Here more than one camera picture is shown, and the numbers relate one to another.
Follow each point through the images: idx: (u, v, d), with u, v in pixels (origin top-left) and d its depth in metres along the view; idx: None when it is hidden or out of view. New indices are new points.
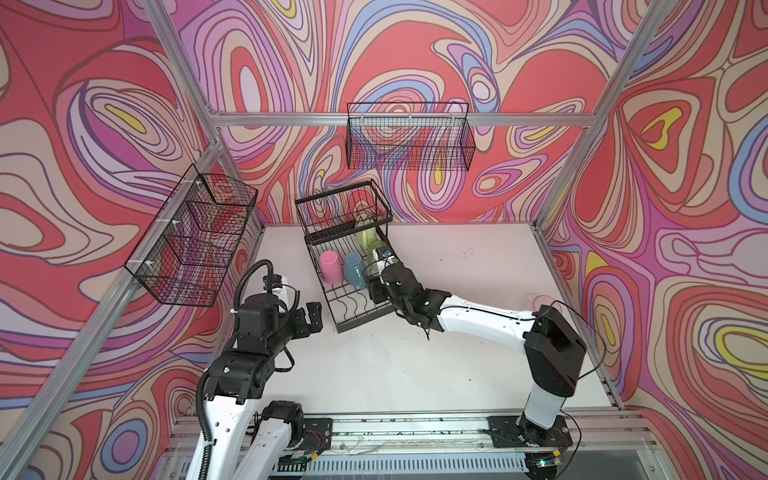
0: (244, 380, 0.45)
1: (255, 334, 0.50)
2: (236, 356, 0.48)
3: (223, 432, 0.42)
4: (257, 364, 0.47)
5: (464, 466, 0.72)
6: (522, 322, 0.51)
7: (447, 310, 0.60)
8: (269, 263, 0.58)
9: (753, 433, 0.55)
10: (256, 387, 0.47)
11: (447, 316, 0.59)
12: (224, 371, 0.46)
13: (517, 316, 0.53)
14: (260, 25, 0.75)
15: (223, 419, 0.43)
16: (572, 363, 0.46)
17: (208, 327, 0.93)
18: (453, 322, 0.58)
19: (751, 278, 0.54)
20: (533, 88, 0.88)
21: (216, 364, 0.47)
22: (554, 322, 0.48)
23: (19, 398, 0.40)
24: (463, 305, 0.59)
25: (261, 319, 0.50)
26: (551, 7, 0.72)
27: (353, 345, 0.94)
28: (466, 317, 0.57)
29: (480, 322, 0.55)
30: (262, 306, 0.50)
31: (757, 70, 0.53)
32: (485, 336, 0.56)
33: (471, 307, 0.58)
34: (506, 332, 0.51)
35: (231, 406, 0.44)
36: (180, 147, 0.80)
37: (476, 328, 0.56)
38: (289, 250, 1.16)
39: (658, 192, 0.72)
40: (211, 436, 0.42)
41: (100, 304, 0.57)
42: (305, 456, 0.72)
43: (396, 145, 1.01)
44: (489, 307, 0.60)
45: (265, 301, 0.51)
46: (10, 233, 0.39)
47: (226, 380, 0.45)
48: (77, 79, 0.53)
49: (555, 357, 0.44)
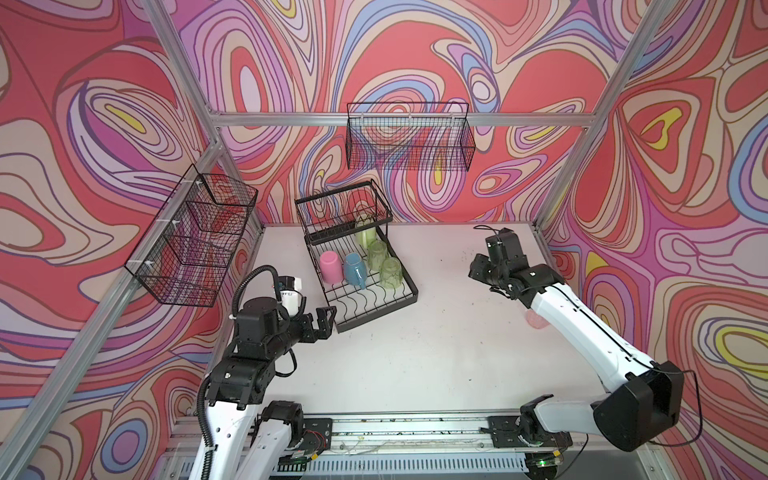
0: (244, 387, 0.46)
1: (254, 340, 0.50)
2: (237, 361, 0.49)
3: (224, 437, 0.43)
4: (258, 369, 0.47)
5: (464, 466, 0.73)
6: (634, 361, 0.43)
7: (551, 296, 0.53)
8: (271, 268, 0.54)
9: (753, 432, 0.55)
10: (257, 392, 0.47)
11: (546, 300, 0.54)
12: (226, 377, 0.47)
13: (630, 352, 0.44)
14: (260, 25, 0.75)
15: (224, 424, 0.44)
16: (652, 427, 0.41)
17: (208, 327, 0.93)
18: (550, 308, 0.53)
19: (751, 278, 0.54)
20: (533, 88, 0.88)
21: (216, 370, 0.48)
22: (675, 388, 0.40)
23: (19, 398, 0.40)
24: (570, 302, 0.51)
25: (260, 325, 0.50)
26: (551, 7, 0.72)
27: (352, 344, 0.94)
28: (569, 315, 0.50)
29: (582, 328, 0.48)
30: (260, 311, 0.49)
31: (756, 70, 0.53)
32: (574, 343, 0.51)
33: (581, 309, 0.50)
34: (608, 359, 0.45)
35: (232, 411, 0.44)
36: (180, 147, 0.80)
37: (573, 333, 0.50)
38: (289, 250, 1.16)
39: (658, 192, 0.72)
40: (211, 441, 0.43)
41: (101, 304, 0.57)
42: (305, 456, 0.72)
43: (396, 145, 1.01)
44: (602, 322, 0.49)
45: (265, 306, 0.51)
46: (10, 234, 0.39)
47: (226, 386, 0.46)
48: (77, 79, 0.53)
49: (647, 413, 0.40)
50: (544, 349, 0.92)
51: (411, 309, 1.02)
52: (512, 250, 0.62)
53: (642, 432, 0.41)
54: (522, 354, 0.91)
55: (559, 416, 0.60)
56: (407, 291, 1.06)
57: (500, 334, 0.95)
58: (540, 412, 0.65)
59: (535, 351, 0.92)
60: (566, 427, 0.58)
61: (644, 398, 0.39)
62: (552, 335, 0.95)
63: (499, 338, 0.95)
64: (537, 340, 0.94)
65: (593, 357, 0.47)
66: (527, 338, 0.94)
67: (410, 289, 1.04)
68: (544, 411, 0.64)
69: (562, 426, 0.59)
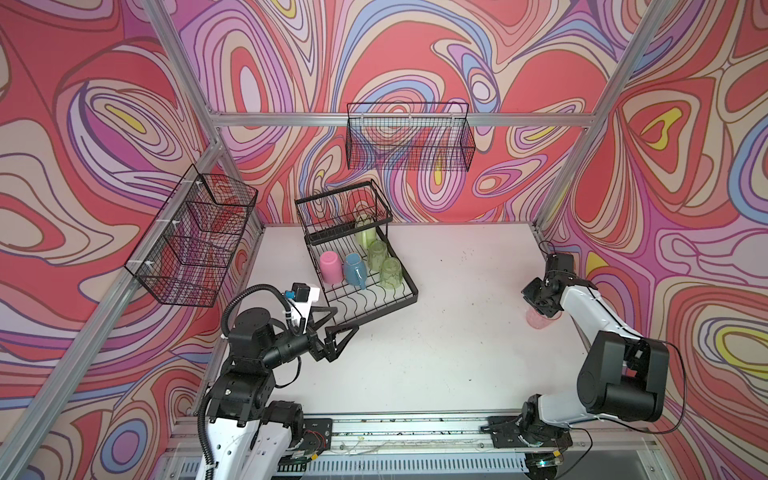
0: (244, 406, 0.46)
1: (249, 357, 0.49)
2: (237, 377, 0.49)
3: (225, 455, 0.43)
4: (257, 385, 0.48)
5: (464, 466, 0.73)
6: (623, 329, 0.49)
7: (577, 287, 0.62)
8: (271, 287, 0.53)
9: (754, 433, 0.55)
10: (257, 407, 0.48)
11: (570, 291, 0.63)
12: (226, 393, 0.47)
13: (622, 322, 0.52)
14: (261, 25, 0.75)
15: (224, 441, 0.44)
16: (625, 398, 0.44)
17: (208, 327, 0.93)
18: (572, 298, 0.62)
19: (751, 279, 0.54)
20: (532, 89, 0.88)
21: (217, 385, 0.49)
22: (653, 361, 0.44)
23: (19, 398, 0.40)
24: (589, 293, 0.60)
25: (253, 343, 0.48)
26: (551, 7, 0.72)
27: (351, 344, 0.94)
28: (584, 300, 0.58)
29: (592, 308, 0.55)
30: (252, 329, 0.48)
31: (755, 70, 0.53)
32: (585, 326, 0.56)
33: (599, 297, 0.60)
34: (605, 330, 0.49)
35: (232, 427, 0.45)
36: (180, 147, 0.80)
37: (585, 316, 0.56)
38: (289, 250, 1.16)
39: (658, 192, 0.72)
40: (211, 459, 0.43)
41: (101, 304, 0.57)
42: (305, 456, 0.72)
43: (396, 145, 1.01)
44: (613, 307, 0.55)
45: (257, 322, 0.49)
46: (10, 234, 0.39)
47: (227, 403, 0.46)
48: (77, 79, 0.53)
49: (615, 366, 0.45)
50: (543, 349, 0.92)
51: (411, 310, 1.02)
52: (563, 264, 0.72)
53: (609, 390, 0.45)
54: (522, 355, 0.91)
55: (559, 402, 0.60)
56: (407, 291, 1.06)
57: (500, 335, 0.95)
58: (542, 403, 0.66)
59: (535, 351, 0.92)
60: (564, 421, 0.59)
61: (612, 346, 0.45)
62: (552, 334, 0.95)
63: (499, 338, 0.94)
64: (537, 340, 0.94)
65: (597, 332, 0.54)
66: (527, 338, 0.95)
67: (410, 289, 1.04)
68: (546, 403, 0.65)
69: (560, 420, 0.60)
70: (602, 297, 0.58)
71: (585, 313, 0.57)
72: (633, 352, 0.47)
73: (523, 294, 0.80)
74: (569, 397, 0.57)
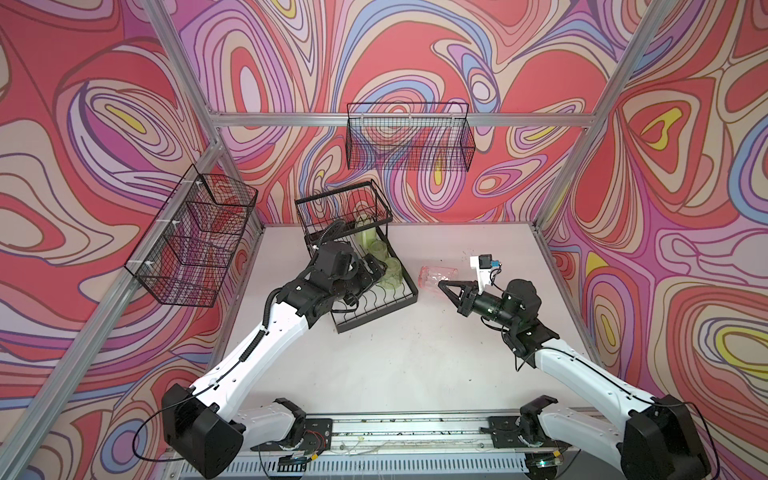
0: (304, 301, 0.52)
1: (325, 272, 0.56)
2: (308, 283, 0.55)
3: (276, 329, 0.48)
4: (319, 296, 0.53)
5: (464, 466, 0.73)
6: (633, 398, 0.45)
7: (547, 350, 0.58)
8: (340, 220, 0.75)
9: (754, 433, 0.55)
10: (312, 314, 0.52)
11: (544, 356, 0.57)
12: (295, 288, 0.54)
13: (630, 394, 0.46)
14: (260, 24, 0.75)
15: (280, 320, 0.49)
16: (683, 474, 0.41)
17: (208, 327, 0.93)
18: (550, 363, 0.56)
19: (751, 278, 0.54)
20: (532, 89, 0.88)
21: (291, 281, 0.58)
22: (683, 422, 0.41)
23: (19, 398, 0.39)
24: (565, 356, 0.55)
25: (333, 262, 0.55)
26: (550, 7, 0.72)
27: (351, 344, 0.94)
28: (569, 366, 0.53)
29: (585, 377, 0.51)
30: (338, 251, 0.55)
31: (756, 69, 0.53)
32: (582, 393, 0.52)
33: (577, 358, 0.54)
34: (609, 399, 0.47)
35: (289, 314, 0.50)
36: (180, 147, 0.80)
37: (578, 382, 0.52)
38: (289, 251, 1.16)
39: (658, 192, 0.72)
40: (266, 326, 0.48)
41: (101, 304, 0.57)
42: (306, 456, 0.72)
43: (396, 145, 1.01)
44: (602, 369, 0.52)
45: (343, 248, 0.56)
46: (9, 234, 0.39)
47: (292, 294, 0.53)
48: (77, 79, 0.53)
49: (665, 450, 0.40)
50: None
51: (411, 310, 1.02)
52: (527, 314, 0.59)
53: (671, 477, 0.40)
54: None
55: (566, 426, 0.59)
56: (407, 291, 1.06)
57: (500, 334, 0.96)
58: (543, 420, 0.64)
59: None
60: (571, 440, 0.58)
61: (652, 434, 0.40)
62: None
63: (498, 338, 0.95)
64: None
65: (597, 401, 0.49)
66: None
67: (410, 289, 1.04)
68: (550, 421, 0.63)
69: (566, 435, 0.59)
70: (580, 356, 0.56)
71: (574, 379, 0.52)
72: (651, 412, 0.43)
73: (460, 310, 0.69)
74: (579, 425, 0.57)
